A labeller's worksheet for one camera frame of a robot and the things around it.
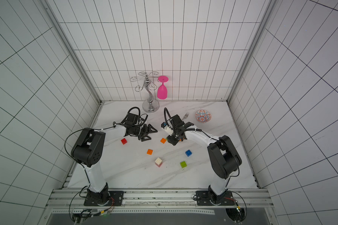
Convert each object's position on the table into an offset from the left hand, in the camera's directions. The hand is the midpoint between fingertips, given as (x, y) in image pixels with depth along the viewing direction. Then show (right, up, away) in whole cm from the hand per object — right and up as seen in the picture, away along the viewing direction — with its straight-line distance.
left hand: (153, 135), depth 92 cm
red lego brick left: (-21, -5, +2) cm, 21 cm away
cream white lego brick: (+4, -13, -11) cm, 17 cm away
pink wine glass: (+5, +31, +10) cm, 33 cm away
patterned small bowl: (+37, +13, +15) cm, 42 cm away
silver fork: (+24, +13, +17) cm, 32 cm away
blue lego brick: (+23, -11, -5) cm, 26 cm away
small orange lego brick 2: (-2, -11, -3) cm, 11 cm away
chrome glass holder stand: (-5, +21, +25) cm, 33 cm away
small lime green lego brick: (+19, -16, -9) cm, 27 cm away
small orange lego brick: (+6, -4, +2) cm, 8 cm away
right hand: (+12, 0, 0) cm, 12 cm away
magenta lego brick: (+4, -15, -11) cm, 19 cm away
